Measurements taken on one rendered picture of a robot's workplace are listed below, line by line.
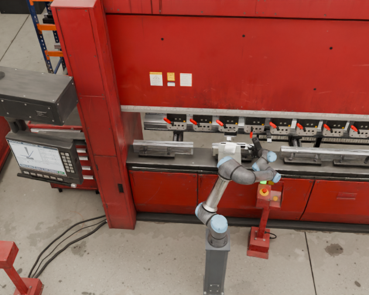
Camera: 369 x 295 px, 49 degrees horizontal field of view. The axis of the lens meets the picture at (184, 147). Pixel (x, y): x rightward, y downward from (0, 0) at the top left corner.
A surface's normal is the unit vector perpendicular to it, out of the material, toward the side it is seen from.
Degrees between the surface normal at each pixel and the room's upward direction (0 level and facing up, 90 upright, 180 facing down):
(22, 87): 0
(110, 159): 90
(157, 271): 0
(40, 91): 0
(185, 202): 90
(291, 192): 90
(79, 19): 90
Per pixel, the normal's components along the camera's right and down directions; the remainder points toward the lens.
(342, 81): -0.07, 0.72
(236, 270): -0.01, -0.69
